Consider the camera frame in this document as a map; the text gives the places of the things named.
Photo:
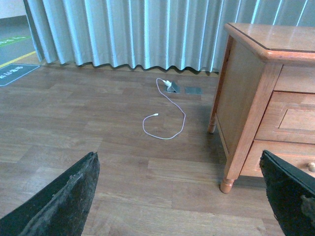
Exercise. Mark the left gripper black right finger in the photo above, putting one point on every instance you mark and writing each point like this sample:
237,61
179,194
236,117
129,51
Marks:
291,195

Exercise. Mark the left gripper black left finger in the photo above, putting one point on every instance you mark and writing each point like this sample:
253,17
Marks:
59,209

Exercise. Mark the wooden drawer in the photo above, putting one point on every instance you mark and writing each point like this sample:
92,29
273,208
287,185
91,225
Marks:
289,117
298,155

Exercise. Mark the wooden nightstand cabinet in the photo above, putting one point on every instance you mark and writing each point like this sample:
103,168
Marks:
258,61

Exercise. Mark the closed grey floor socket cover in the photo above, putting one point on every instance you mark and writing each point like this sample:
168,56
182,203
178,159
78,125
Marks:
193,90

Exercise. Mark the green floor sign sticker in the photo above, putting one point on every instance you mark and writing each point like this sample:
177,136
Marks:
13,72

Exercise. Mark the open grey floor socket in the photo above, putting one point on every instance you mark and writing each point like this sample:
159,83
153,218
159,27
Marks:
171,87

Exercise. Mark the light blue pleated curtain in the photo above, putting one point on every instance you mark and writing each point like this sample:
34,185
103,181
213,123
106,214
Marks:
164,33

